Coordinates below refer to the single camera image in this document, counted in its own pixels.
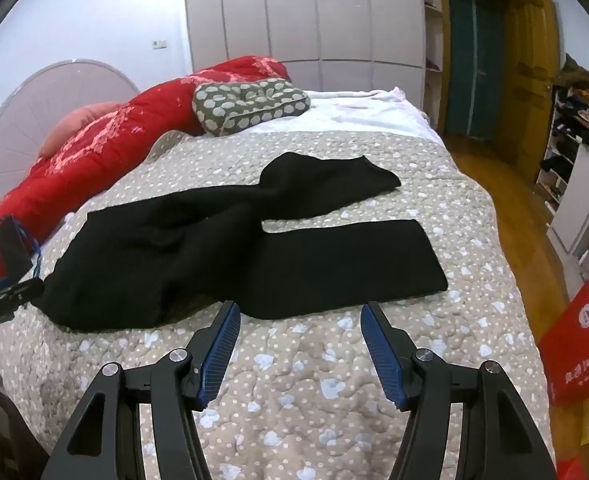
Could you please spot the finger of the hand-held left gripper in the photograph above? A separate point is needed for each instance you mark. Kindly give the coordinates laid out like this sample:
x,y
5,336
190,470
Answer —
x,y
14,247
9,297

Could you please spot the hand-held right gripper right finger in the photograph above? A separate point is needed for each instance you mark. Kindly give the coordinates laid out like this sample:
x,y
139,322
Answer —
x,y
382,355

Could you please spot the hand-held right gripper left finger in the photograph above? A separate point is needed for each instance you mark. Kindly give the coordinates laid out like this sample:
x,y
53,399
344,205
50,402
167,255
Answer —
x,y
222,350

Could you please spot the black pants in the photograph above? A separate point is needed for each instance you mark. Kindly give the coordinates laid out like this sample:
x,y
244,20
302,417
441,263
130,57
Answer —
x,y
174,260

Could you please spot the beige dotted bedspread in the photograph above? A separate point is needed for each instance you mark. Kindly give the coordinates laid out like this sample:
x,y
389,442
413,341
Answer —
x,y
299,410

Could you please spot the pale round headboard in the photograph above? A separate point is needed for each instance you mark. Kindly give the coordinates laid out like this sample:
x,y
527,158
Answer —
x,y
24,105

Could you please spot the pink pillow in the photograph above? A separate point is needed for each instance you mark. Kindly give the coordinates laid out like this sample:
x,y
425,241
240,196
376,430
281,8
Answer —
x,y
79,117

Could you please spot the red quilt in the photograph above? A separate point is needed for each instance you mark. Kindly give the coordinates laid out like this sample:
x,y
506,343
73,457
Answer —
x,y
124,125

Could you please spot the red shopping bag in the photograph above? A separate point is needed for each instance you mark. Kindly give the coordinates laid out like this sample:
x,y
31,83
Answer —
x,y
579,350

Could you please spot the white bed sheet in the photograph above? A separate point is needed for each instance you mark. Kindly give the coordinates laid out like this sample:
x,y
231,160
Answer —
x,y
364,115

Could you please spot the green dotted cushion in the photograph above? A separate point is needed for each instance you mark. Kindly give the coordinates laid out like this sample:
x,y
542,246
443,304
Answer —
x,y
244,105

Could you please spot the white cluttered shelf unit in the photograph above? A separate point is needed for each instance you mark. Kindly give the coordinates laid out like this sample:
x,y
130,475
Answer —
x,y
584,160

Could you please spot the yellow wooden door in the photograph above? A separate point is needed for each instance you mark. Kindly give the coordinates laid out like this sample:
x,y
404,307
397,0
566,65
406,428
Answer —
x,y
529,85

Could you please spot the teal inner door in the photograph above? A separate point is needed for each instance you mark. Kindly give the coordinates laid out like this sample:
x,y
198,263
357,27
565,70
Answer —
x,y
474,60

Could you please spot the white wardrobe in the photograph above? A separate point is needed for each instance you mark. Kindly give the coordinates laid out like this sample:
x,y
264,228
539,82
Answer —
x,y
294,20

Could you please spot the white wall socket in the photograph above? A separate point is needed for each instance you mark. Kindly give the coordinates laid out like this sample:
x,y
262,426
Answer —
x,y
160,44

